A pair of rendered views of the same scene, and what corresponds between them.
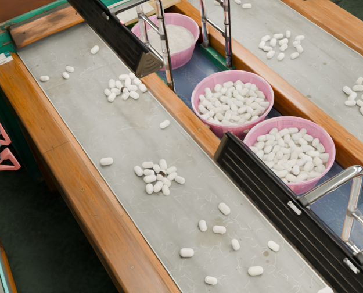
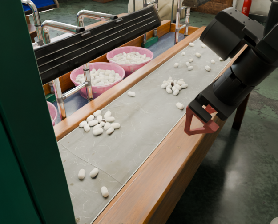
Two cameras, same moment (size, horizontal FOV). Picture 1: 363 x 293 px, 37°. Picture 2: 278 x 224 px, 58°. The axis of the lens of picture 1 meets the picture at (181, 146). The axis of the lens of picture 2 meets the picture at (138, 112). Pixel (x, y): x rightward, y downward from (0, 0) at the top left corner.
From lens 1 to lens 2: 200 cm
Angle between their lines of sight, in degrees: 82
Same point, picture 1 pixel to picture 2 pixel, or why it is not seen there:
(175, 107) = (116, 90)
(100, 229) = not seen: hidden behind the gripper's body
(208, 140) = (138, 74)
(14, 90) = (142, 204)
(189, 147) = (143, 83)
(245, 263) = (196, 58)
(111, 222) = not seen: hidden behind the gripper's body
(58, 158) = (199, 124)
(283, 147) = (126, 60)
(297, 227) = not seen: outside the picture
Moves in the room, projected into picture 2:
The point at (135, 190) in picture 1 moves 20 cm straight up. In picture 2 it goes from (188, 92) to (194, 50)
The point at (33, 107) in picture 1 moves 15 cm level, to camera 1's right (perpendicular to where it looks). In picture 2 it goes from (159, 168) to (133, 139)
